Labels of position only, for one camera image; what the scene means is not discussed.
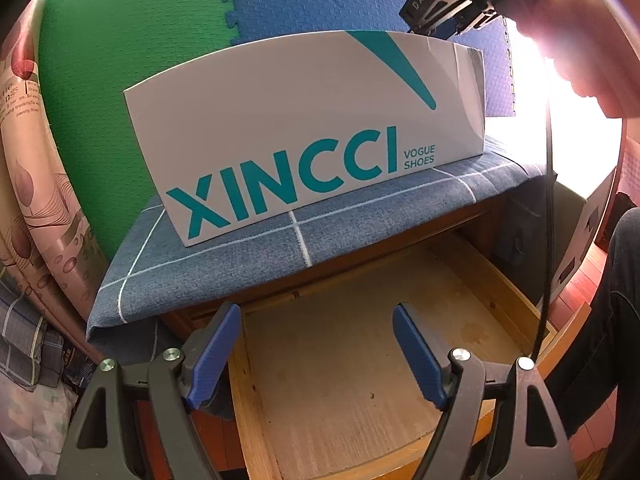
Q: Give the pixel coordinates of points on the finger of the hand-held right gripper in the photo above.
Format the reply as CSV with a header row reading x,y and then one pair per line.
x,y
435,5
480,19

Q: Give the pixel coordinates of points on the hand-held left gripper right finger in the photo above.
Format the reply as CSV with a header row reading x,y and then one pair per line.
x,y
420,355

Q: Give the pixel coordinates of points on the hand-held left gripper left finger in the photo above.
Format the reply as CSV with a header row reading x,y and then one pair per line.
x,y
210,360

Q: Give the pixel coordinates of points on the wooden drawer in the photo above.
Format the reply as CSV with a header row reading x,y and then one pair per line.
x,y
350,360

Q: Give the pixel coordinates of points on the white shoe box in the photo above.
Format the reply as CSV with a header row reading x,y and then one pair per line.
x,y
300,125

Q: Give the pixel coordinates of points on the person's right hand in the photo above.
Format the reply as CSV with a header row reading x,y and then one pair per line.
x,y
585,45

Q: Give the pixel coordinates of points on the blue checked cloth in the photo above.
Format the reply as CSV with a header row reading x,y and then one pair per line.
x,y
225,270

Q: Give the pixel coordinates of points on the wooden cabinet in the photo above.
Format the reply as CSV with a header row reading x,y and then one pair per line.
x,y
380,255

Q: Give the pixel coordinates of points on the dark printed packet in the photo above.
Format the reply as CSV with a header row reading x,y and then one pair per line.
x,y
80,365

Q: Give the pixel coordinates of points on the white crumpled cloth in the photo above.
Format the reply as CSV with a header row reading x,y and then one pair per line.
x,y
35,410

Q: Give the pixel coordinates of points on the grey checked bedding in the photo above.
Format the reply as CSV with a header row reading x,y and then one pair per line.
x,y
25,330

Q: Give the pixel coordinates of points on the person's right leg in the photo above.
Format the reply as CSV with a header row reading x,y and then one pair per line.
x,y
615,310

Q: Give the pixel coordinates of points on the large grey box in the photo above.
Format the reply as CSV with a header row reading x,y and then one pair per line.
x,y
570,220

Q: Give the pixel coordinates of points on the floral beige curtain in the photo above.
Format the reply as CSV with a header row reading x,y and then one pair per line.
x,y
45,185

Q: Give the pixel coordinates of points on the green foam mat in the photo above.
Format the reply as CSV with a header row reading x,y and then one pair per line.
x,y
125,35

